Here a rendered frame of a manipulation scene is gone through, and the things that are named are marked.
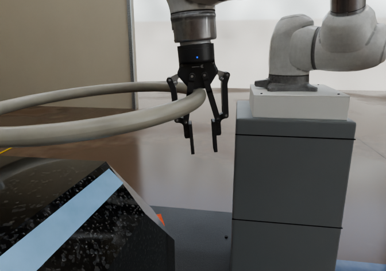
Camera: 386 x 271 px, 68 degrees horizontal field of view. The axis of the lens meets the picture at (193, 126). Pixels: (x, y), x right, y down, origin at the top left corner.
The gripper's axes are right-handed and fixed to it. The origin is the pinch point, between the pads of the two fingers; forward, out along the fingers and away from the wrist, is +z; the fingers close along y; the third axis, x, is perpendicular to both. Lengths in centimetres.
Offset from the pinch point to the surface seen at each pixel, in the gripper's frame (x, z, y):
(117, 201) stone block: 16.8, 4.5, 16.1
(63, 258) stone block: 31.0, 3.7, 19.4
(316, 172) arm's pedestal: -31, 27, -40
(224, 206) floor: -112, 88, -15
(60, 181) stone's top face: 18.7, -1.0, 23.9
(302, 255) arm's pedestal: -30, 61, -36
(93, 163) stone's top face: 10.9, -0.5, 21.0
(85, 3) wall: -490, -105, 169
